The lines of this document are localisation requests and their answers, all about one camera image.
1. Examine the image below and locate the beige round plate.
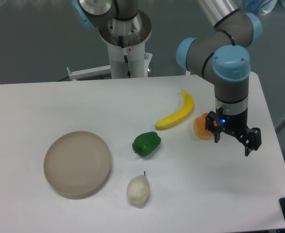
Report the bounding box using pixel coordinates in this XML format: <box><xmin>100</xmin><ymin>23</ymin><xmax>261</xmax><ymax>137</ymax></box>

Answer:
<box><xmin>43</xmin><ymin>131</ymin><xmax>112</xmax><ymax>200</ymax></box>

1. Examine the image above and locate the black cable on pedestal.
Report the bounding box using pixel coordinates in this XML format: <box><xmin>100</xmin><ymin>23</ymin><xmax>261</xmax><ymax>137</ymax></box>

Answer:
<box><xmin>118</xmin><ymin>35</ymin><xmax>131</xmax><ymax>78</ymax></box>

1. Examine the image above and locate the green bell pepper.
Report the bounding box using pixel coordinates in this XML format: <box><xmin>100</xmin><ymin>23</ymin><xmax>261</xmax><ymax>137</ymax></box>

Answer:
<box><xmin>132</xmin><ymin>132</ymin><xmax>161</xmax><ymax>157</ymax></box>

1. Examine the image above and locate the white pear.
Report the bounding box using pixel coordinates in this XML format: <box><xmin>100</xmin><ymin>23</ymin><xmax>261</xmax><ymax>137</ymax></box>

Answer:
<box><xmin>126</xmin><ymin>171</ymin><xmax>151</xmax><ymax>208</ymax></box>

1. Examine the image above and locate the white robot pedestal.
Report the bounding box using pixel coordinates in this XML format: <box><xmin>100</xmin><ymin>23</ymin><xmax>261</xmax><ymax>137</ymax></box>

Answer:
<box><xmin>98</xmin><ymin>10</ymin><xmax>152</xmax><ymax>79</ymax></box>

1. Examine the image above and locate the white bracket left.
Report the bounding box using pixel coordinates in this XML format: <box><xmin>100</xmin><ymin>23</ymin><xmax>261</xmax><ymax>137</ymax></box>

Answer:
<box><xmin>66</xmin><ymin>65</ymin><xmax>111</xmax><ymax>80</ymax></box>

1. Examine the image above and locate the blue plastic bag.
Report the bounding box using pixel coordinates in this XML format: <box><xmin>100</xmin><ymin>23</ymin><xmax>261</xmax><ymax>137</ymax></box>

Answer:
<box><xmin>236</xmin><ymin>0</ymin><xmax>285</xmax><ymax>16</ymax></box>

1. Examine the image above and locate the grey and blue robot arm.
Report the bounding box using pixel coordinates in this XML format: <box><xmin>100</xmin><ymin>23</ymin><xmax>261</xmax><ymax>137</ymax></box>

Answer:
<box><xmin>72</xmin><ymin>0</ymin><xmax>262</xmax><ymax>155</ymax></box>

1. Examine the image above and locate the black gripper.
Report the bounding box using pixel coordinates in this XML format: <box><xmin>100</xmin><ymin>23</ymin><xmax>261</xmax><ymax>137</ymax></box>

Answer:
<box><xmin>205</xmin><ymin>106</ymin><xmax>261</xmax><ymax>156</ymax></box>

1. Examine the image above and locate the orange peach fruit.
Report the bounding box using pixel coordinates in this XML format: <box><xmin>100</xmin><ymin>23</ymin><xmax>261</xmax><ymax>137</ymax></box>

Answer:
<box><xmin>193</xmin><ymin>113</ymin><xmax>214</xmax><ymax>140</ymax></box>

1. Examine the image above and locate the yellow banana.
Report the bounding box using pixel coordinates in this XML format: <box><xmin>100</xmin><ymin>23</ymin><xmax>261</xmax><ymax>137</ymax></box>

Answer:
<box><xmin>155</xmin><ymin>89</ymin><xmax>194</xmax><ymax>130</ymax></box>

